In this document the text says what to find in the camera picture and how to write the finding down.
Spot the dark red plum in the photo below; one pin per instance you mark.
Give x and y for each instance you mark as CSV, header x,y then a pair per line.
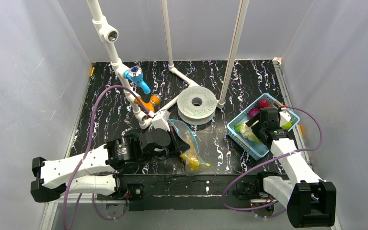
x,y
263,103

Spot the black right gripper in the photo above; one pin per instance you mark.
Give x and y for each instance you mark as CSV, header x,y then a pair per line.
x,y
264,127

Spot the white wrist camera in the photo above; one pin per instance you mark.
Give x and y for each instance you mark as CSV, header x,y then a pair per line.
x,y
284,116
160,120

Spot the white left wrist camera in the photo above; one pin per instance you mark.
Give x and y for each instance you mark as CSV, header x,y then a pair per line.
x,y
160,120

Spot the green apple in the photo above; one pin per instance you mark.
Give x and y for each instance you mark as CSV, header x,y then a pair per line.
x,y
287,126

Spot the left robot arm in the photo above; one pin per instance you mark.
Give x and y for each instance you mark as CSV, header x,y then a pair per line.
x,y
84,173

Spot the white filament spool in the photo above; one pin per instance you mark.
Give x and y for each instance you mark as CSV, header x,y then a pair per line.
x,y
196,105

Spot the light blue plastic basket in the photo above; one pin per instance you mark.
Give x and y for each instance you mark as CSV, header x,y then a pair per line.
x,y
241,139

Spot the yellow banana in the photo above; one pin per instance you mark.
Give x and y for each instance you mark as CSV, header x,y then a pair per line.
x,y
191,163

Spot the clear zip top bag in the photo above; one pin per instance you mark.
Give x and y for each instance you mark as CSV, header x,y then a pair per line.
x,y
185,133

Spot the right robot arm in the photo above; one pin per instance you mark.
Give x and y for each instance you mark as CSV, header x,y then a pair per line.
x,y
308,200

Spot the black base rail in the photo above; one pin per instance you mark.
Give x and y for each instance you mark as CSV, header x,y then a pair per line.
x,y
186,192

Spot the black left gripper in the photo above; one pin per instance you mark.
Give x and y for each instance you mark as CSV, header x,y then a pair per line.
x,y
174,143

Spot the blue tap valve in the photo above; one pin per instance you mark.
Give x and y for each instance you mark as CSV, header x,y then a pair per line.
x,y
135,75

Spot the orange tap valve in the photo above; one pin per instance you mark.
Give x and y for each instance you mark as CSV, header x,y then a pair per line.
x,y
150,105

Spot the purple onion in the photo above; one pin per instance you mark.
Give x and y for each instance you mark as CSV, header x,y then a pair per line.
x,y
253,112

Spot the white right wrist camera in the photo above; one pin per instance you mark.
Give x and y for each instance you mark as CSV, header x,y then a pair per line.
x,y
284,116

